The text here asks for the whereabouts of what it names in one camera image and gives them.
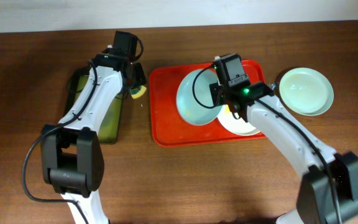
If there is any red plastic tray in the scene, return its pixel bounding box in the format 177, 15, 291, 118
149, 63, 265, 147

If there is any black tray with green water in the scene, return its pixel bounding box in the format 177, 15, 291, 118
64, 67, 122, 144

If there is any yellow green scrub sponge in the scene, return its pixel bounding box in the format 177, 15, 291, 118
130, 85, 147, 99

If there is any cream white plate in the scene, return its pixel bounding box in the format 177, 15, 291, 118
218, 105, 260, 136

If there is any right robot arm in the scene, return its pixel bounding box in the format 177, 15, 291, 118
211, 54, 358, 224

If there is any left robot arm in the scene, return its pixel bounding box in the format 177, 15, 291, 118
39, 31, 146, 223

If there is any light blue plate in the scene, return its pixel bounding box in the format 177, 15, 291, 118
278, 67, 334, 116
176, 69, 222, 126

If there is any light blue plate top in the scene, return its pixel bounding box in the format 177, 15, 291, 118
278, 67, 334, 116

